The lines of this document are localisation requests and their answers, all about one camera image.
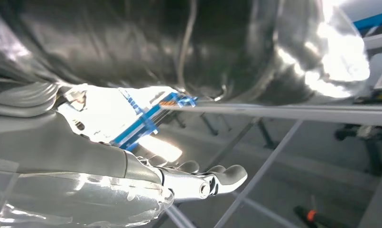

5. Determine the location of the ceiling light panel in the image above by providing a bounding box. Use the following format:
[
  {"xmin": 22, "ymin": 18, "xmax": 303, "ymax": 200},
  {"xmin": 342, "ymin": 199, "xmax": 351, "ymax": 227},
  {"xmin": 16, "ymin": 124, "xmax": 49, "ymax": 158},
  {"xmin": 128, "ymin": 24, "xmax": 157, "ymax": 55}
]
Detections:
[{"xmin": 138, "ymin": 134, "xmax": 183, "ymax": 163}]

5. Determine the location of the black tool with orange ring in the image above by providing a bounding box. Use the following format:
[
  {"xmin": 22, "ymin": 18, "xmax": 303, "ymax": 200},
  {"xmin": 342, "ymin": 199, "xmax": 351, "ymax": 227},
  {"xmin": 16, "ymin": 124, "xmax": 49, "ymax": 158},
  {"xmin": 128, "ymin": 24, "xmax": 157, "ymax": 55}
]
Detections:
[{"xmin": 293, "ymin": 204, "xmax": 355, "ymax": 228}]

